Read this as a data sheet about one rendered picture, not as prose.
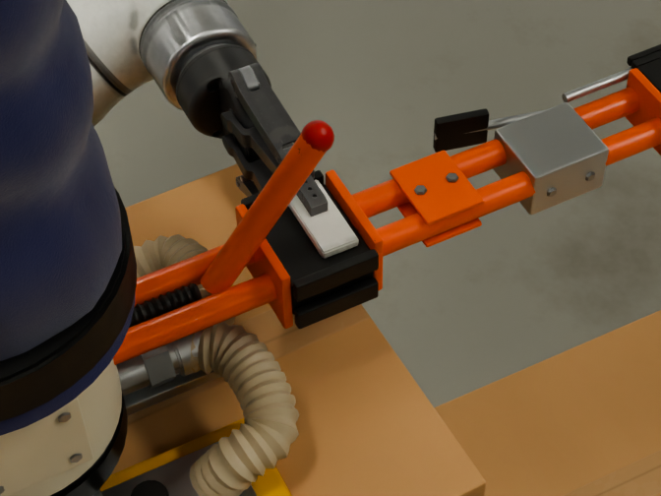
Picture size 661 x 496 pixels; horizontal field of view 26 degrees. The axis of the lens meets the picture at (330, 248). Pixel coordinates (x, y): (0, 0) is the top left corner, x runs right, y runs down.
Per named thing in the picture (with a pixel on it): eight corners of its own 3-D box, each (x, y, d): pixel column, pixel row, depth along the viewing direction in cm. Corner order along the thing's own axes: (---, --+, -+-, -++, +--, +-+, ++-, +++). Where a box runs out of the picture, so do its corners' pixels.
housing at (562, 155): (531, 219, 114) (537, 181, 111) (488, 164, 118) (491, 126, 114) (605, 189, 116) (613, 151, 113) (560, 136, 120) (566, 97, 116)
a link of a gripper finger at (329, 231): (317, 184, 111) (317, 178, 110) (359, 246, 106) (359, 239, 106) (282, 197, 110) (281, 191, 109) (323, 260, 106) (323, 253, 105)
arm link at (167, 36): (238, 60, 129) (266, 100, 126) (144, 91, 127) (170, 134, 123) (233, -20, 122) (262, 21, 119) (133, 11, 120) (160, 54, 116)
